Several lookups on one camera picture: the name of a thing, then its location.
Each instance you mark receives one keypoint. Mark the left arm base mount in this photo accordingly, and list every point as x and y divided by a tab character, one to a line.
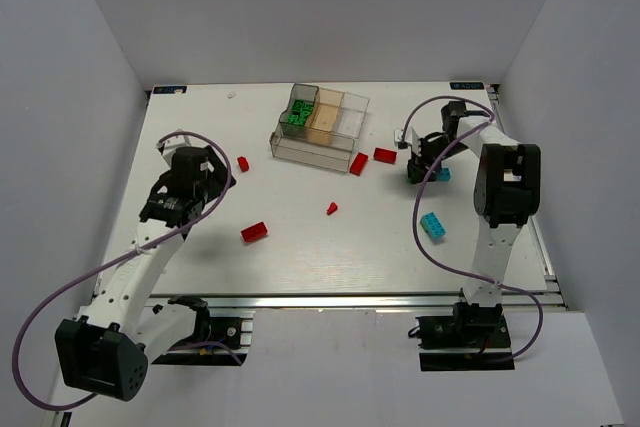
219	338

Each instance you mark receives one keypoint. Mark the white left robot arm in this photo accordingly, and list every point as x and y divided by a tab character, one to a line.
107	351

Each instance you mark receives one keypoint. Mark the aluminium front rail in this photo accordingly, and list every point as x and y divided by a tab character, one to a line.
548	300

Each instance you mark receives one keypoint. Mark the red lego beside front bin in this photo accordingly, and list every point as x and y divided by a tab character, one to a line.
358	164

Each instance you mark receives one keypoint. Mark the green lego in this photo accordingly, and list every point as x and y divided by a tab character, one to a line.
306	113
297	119
299	105
416	177

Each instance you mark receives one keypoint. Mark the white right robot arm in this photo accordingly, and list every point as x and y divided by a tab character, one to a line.
506	192

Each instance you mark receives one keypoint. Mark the blue corner label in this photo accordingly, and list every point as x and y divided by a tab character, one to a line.
169	90
466	85

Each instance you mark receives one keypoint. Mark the large red lego brick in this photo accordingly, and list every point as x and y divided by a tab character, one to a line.
254	232

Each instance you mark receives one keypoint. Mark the long clear front bin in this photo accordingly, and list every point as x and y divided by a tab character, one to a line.
308	154

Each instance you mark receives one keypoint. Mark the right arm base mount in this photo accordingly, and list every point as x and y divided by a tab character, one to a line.
474	349

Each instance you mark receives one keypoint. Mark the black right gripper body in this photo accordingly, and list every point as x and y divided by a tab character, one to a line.
425	156

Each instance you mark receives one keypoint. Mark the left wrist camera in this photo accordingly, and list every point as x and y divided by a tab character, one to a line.
168	147

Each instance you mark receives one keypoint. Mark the blue corner label right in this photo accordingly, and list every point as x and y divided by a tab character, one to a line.
466	85

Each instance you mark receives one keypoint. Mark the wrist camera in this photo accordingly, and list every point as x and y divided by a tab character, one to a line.
407	138
168	147

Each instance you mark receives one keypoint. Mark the blue corner label left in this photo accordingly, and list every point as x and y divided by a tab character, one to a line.
169	90

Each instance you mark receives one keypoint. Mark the large cyan lego brick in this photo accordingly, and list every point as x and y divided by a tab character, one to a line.
431	224

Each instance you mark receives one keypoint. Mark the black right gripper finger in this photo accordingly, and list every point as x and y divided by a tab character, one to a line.
425	171
413	165

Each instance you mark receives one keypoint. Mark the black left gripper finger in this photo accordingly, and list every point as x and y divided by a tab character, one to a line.
219	168
209	191

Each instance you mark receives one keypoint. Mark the amber plastic bin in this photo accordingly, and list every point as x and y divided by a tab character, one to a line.
319	125

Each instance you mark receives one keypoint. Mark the small cyan lego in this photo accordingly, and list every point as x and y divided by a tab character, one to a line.
444	175

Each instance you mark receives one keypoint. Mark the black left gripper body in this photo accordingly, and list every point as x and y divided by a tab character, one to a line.
220	177

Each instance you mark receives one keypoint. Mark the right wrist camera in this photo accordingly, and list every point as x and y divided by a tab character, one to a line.
407	138

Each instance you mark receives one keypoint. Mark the small red slope lego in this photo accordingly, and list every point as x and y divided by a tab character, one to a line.
333	207

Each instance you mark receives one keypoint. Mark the smoky grey plastic bin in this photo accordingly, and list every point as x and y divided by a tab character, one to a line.
306	92

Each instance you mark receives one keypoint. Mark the small red lego block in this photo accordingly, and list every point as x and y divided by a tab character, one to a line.
243	164

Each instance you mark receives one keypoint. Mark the red lego brick right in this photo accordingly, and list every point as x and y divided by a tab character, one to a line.
385	155

